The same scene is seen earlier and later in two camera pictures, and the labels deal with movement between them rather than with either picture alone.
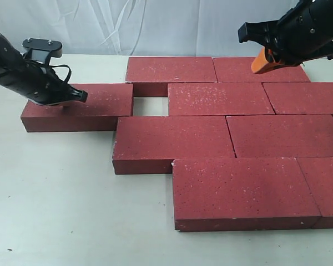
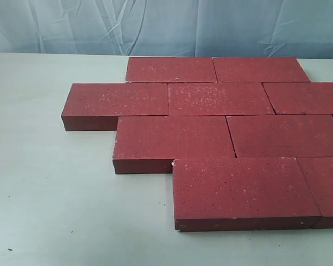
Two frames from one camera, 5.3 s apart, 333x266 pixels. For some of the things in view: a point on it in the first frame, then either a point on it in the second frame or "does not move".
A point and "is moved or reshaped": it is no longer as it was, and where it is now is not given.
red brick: (149, 144) does not move
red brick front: (217, 99) does not move
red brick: (306, 97) does not move
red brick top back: (105, 103) is moved or reshaped
